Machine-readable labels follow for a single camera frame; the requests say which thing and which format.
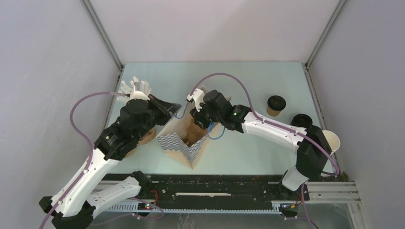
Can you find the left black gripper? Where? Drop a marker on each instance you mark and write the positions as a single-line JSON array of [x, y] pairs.
[[167, 109]]

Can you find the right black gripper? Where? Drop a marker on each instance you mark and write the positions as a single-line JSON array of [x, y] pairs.
[[198, 118]]

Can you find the checkered paper takeout bag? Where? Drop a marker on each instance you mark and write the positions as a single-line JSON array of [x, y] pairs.
[[170, 138]]

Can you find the single cardboard cup carrier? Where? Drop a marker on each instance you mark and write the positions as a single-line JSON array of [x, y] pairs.
[[193, 133]]

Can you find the black cup lid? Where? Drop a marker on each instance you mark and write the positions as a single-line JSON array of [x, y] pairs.
[[276, 103]]

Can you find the single brown paper cup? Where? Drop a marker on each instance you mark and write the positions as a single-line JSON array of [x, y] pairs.
[[273, 111]]

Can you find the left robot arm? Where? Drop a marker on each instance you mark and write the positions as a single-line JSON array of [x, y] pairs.
[[77, 204]]

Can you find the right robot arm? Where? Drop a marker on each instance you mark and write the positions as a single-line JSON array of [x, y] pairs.
[[308, 144]]

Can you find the brown cardboard cup carrier stack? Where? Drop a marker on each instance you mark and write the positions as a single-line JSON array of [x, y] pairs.
[[151, 134]]

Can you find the stack of paper cups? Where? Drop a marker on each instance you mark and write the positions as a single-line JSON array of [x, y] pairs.
[[333, 141]]

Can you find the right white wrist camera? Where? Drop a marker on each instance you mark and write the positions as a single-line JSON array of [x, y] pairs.
[[197, 97]]

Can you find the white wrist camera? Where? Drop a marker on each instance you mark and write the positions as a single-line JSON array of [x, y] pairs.
[[138, 95], [197, 97]]

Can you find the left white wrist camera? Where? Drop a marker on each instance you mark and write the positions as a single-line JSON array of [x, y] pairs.
[[138, 95]]

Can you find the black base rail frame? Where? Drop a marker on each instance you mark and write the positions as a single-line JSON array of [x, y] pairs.
[[244, 194]]

